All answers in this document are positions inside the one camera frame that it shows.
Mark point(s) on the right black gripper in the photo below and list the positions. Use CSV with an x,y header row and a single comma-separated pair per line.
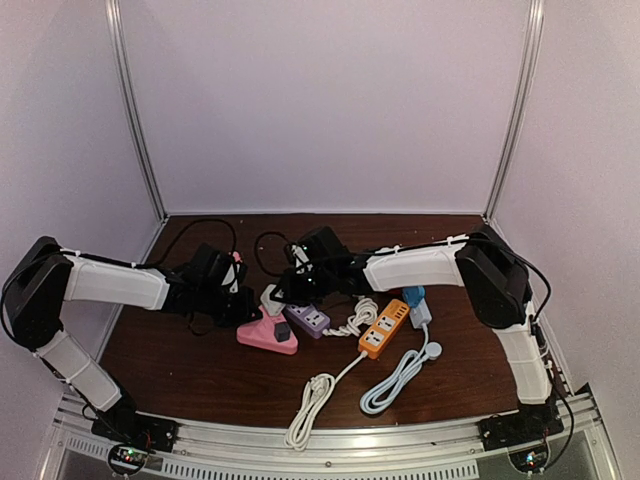
x,y
291,291

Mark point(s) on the white charger plug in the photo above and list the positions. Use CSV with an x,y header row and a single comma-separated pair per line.
x,y
272,301

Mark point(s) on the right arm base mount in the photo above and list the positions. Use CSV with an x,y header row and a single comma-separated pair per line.
x,y
530,423

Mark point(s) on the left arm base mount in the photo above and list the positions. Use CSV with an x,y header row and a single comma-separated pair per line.
x,y
121,422

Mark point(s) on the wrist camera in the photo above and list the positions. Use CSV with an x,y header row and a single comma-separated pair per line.
x,y
315,248
213,268

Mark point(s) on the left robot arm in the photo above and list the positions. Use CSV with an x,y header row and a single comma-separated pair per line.
x,y
48,276

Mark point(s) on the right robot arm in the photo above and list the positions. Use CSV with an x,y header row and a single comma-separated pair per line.
x,y
495,278

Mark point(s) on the left aluminium post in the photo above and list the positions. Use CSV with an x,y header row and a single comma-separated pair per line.
x,y
132,114

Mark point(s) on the black charger plug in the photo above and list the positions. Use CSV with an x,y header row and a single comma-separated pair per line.
x,y
282,332

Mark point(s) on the light blue power strip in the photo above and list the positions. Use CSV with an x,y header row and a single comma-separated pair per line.
x,y
420,315

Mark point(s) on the right aluminium post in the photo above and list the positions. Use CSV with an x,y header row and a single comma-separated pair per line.
x,y
529,60

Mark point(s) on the pink triangular socket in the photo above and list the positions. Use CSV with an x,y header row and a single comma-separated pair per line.
x,y
260,334

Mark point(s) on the aluminium front rail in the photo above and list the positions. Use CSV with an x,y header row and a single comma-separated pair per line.
x,y
437,450

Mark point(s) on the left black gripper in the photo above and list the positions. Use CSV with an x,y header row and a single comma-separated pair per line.
x,y
245,310

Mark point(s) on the orange power strip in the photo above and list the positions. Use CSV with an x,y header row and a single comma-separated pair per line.
x,y
378,336

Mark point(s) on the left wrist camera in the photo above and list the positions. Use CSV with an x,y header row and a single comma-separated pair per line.
x,y
213,268

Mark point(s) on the blue square plug adapter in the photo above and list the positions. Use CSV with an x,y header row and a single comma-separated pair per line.
x,y
413,295

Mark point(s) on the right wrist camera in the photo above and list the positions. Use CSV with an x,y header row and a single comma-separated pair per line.
x,y
315,248

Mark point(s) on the aluminium post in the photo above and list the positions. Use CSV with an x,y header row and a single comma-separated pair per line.
x,y
132,114
529,60

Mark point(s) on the purple power strip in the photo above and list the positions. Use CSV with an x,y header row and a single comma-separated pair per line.
x,y
313,321

